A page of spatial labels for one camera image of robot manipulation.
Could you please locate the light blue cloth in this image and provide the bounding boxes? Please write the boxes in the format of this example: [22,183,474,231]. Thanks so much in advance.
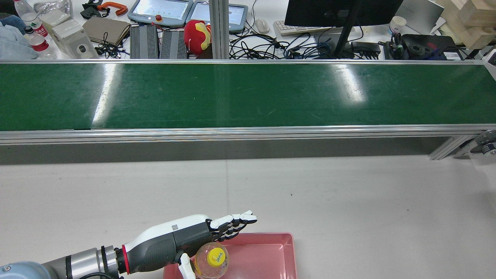
[0,15,39,60]

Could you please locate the clear plastic bag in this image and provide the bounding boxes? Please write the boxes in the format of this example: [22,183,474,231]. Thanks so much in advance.
[34,0,72,17]

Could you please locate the clear water bottle green label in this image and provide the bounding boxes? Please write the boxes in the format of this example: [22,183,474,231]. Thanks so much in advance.
[14,0,48,38]

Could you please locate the pink plastic tray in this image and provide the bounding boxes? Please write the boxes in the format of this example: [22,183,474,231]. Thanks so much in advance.
[163,232,298,279]

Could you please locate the aluminium profile post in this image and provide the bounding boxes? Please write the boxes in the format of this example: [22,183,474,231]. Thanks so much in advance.
[209,0,230,59]

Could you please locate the yellow cap orange juice bottle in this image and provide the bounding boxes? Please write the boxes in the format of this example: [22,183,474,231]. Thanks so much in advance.
[194,243,230,279]

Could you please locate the white paper cup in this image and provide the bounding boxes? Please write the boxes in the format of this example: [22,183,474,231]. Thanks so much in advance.
[389,16,407,35]

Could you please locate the brown cardboard folder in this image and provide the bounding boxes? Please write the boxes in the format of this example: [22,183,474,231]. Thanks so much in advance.
[83,17,131,47]

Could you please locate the clear water bottle red label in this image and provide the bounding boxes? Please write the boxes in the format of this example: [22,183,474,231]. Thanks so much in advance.
[23,26,57,60]

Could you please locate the black ribbed metal box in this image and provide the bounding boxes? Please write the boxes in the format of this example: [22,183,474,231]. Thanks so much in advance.
[129,25,160,59]
[160,30,189,59]

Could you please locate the black monitor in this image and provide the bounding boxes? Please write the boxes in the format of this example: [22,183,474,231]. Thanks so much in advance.
[284,0,404,28]

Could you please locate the white keyboard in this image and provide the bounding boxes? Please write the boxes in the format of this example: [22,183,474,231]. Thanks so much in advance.
[273,20,345,37]

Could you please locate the red yellow plush toy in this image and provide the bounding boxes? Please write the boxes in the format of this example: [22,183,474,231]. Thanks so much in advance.
[184,20,212,56]

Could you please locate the grey teach pendant red button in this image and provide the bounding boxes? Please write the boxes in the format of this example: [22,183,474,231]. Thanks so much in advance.
[127,0,193,28]

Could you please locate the aluminium conveyor leg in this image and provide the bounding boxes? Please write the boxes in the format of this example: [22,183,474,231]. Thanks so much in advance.
[428,135,474,160]

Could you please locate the light wooden blocks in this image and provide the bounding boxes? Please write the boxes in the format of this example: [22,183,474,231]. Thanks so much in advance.
[437,0,496,50]

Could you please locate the white box with round hole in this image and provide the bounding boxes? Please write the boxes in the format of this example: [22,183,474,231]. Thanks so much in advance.
[52,19,100,59]

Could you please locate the left robot hand grey white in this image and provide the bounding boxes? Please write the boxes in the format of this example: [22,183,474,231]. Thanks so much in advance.
[122,210,258,279]

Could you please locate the black equipment case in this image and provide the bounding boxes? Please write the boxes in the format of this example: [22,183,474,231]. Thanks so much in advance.
[384,34,464,60]

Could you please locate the black monitor stand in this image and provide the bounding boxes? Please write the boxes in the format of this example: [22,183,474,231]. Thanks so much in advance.
[332,0,363,59]

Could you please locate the green conveyor belt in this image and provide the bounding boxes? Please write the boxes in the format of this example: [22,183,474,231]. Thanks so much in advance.
[0,59,496,146]
[0,62,496,131]

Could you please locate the tangle of black blue cables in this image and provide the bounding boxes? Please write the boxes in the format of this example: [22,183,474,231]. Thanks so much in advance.
[229,33,334,60]

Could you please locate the small flat white box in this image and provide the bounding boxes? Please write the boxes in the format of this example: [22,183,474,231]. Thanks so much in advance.
[39,9,71,28]

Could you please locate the orange clamp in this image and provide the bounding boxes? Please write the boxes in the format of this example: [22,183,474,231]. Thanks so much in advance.
[97,2,128,16]

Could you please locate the black coiled cable bundle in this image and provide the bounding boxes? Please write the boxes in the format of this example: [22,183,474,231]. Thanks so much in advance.
[95,32,121,59]

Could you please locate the metal conveyor roller mount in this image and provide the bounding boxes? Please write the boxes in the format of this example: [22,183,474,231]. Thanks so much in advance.
[470,130,496,156]

